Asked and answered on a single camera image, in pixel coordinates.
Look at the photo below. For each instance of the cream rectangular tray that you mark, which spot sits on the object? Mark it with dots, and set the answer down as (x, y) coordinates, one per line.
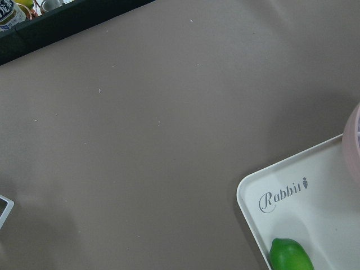
(309, 197)

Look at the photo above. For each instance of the bottle with white cap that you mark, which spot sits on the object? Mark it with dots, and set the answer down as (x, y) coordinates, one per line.
(11, 15)

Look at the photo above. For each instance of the black bar on table edge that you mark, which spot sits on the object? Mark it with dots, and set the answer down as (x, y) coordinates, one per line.
(60, 23)

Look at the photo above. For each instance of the white frame corner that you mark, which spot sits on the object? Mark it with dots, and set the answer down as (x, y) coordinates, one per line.
(6, 207)

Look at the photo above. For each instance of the green lime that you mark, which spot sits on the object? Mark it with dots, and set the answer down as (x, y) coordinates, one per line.
(286, 253)

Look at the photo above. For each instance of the pink bowl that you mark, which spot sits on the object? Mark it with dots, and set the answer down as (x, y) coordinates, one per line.
(350, 144)

